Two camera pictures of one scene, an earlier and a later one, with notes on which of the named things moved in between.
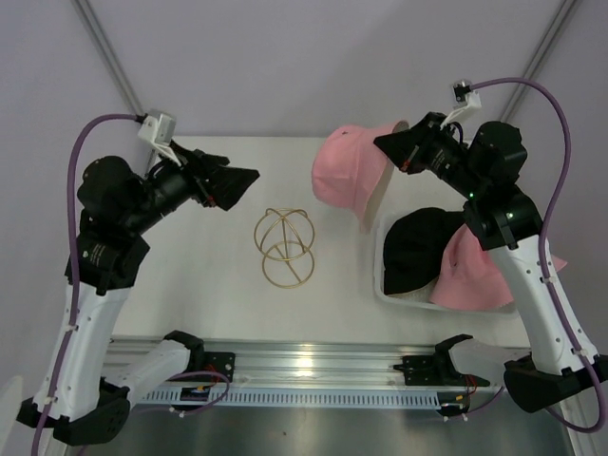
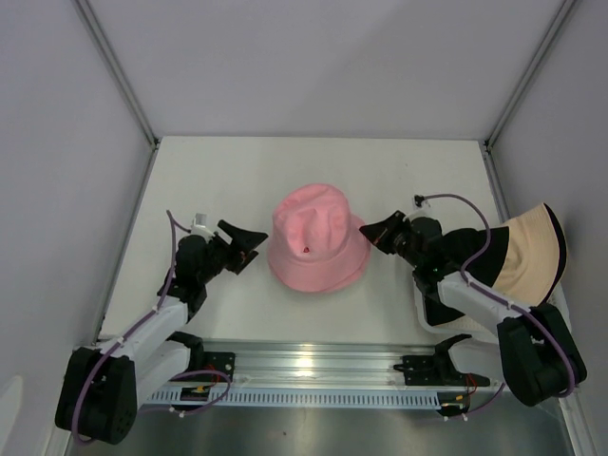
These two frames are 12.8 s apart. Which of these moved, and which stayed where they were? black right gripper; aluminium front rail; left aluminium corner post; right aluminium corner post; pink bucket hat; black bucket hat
Moved: black bucket hat; pink bucket hat; black right gripper
Stayed: left aluminium corner post; right aluminium corner post; aluminium front rail
